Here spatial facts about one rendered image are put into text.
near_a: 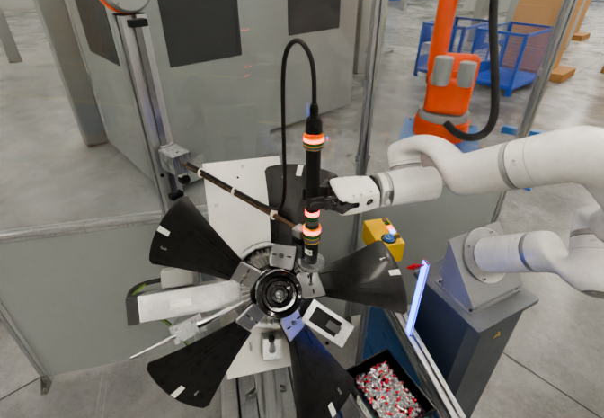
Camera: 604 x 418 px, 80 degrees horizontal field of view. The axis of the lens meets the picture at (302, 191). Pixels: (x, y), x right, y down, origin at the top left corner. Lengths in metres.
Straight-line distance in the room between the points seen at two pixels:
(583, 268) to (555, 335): 1.74
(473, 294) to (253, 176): 0.83
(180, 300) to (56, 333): 1.23
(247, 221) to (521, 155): 0.82
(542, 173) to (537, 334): 2.14
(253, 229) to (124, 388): 1.42
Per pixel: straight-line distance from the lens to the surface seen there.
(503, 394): 2.44
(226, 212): 1.22
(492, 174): 0.75
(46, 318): 2.21
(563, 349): 2.79
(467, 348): 1.50
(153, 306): 1.14
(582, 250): 1.13
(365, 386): 1.25
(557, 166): 0.70
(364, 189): 0.85
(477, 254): 1.36
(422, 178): 0.90
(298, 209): 0.99
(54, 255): 1.92
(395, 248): 1.37
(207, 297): 1.12
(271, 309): 0.96
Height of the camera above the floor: 1.93
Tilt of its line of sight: 33 degrees down
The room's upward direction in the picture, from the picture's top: straight up
